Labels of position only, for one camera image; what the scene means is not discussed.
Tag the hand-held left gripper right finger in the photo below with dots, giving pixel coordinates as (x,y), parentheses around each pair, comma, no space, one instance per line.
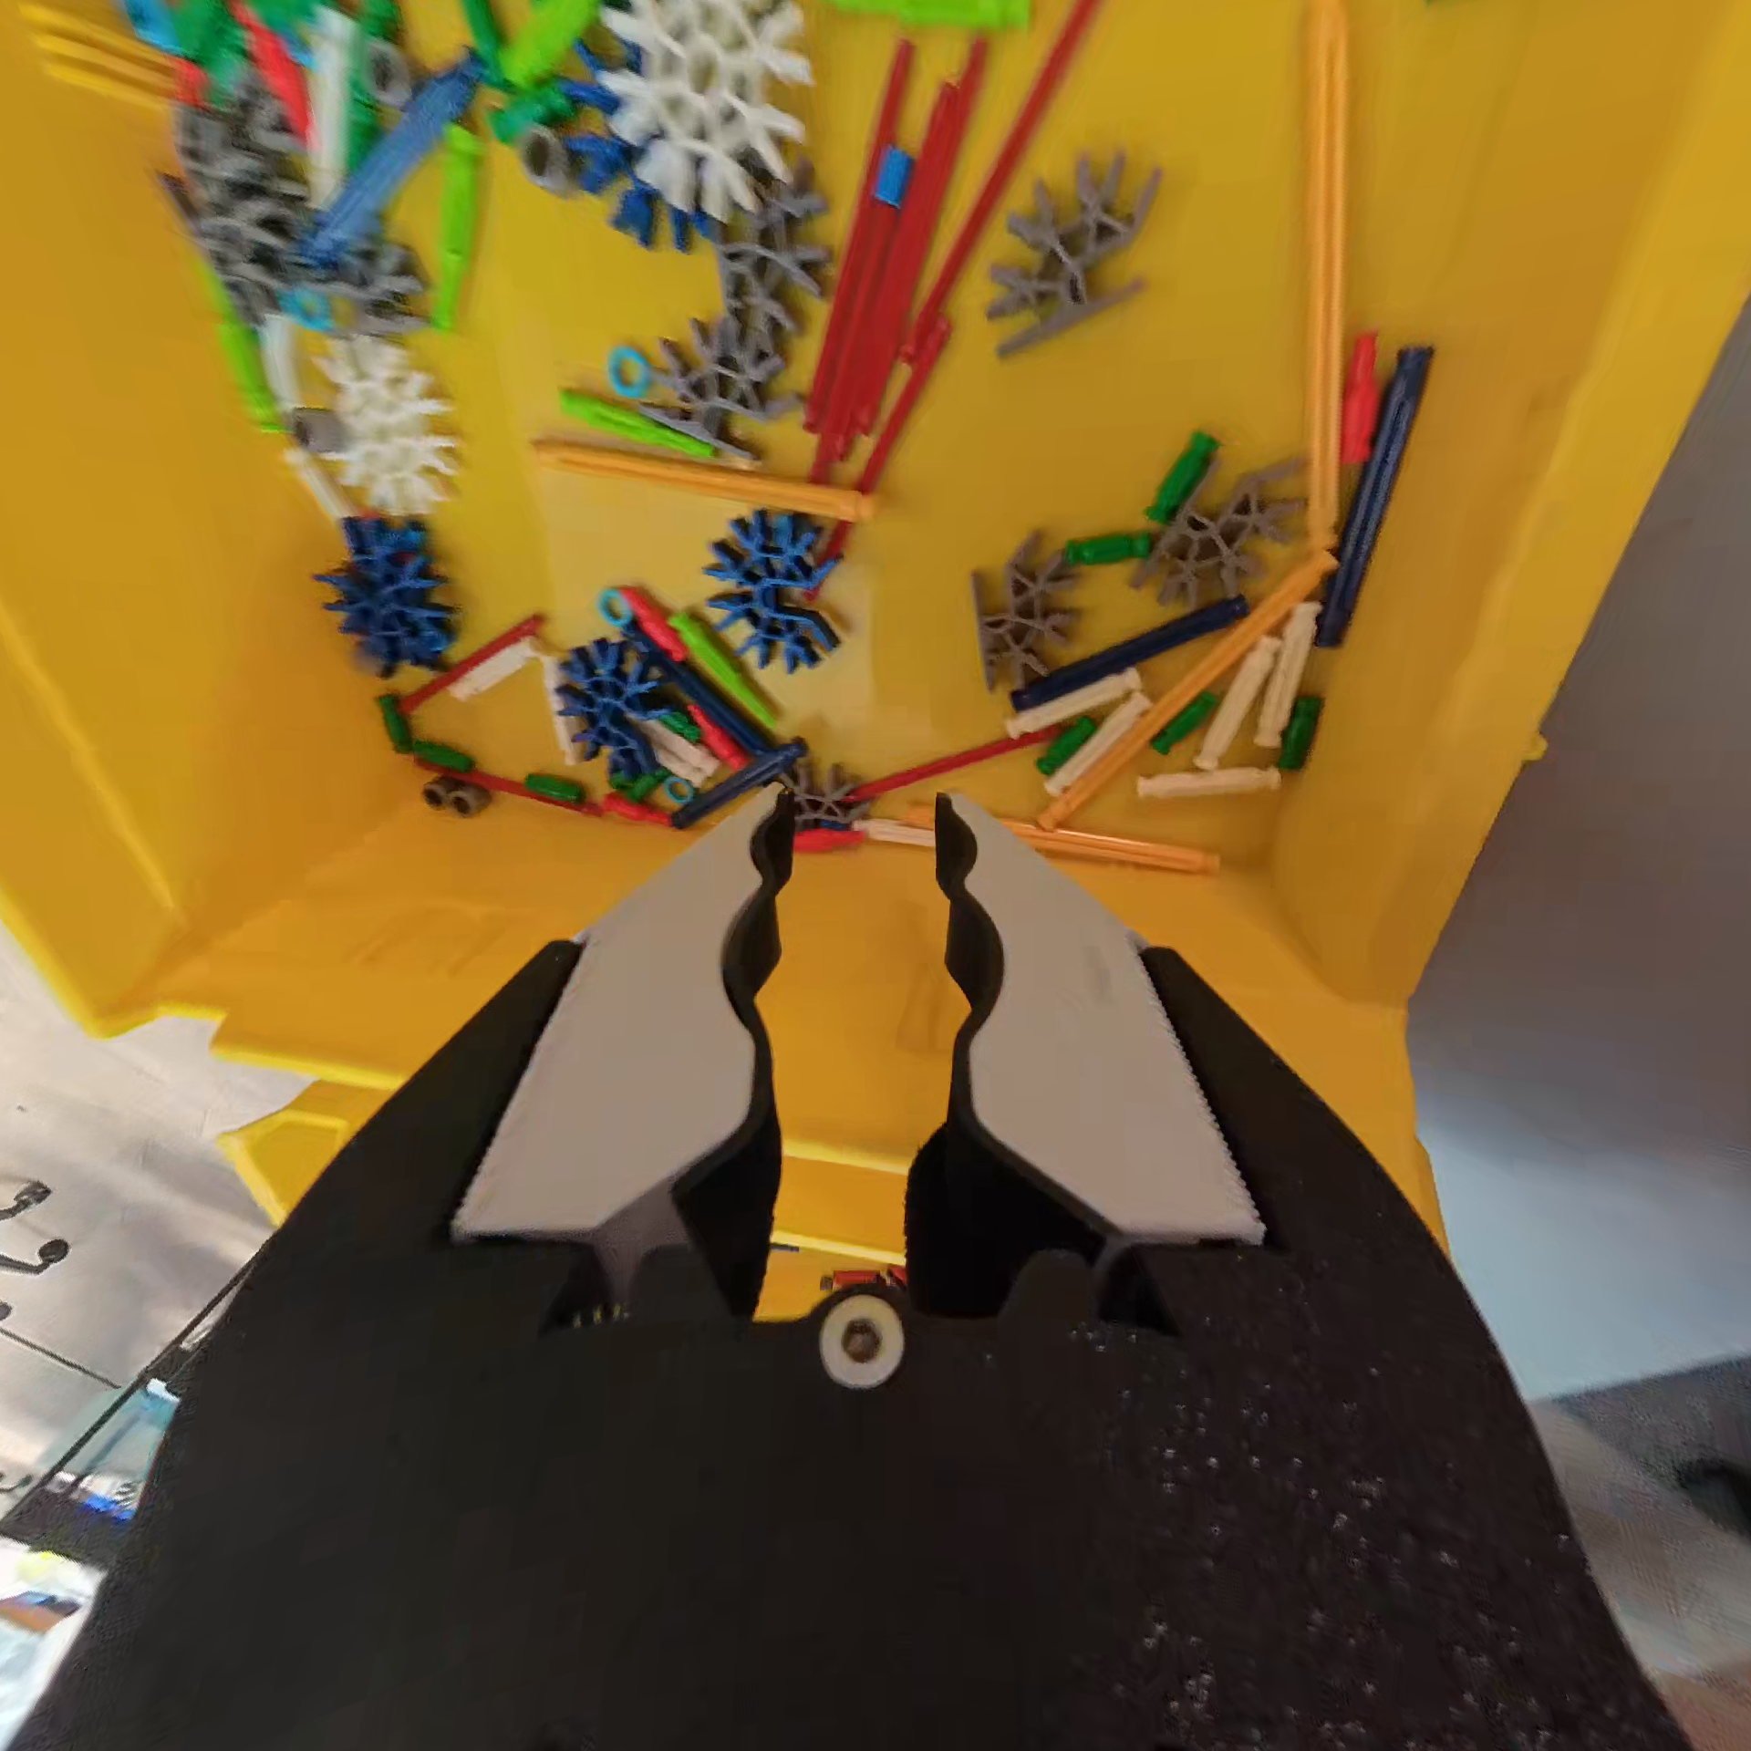
(1094,1081)

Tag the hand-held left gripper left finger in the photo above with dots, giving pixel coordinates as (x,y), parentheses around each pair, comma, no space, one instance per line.
(616,1081)

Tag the yellow plastic bin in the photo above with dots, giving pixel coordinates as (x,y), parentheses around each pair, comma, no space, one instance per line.
(1505,342)
(294,1163)

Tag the pile of colourful toy pieces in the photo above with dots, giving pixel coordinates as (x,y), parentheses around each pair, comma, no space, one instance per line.
(902,246)

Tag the black chair base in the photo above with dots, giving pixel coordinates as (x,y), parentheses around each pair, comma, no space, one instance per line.
(53,1252)

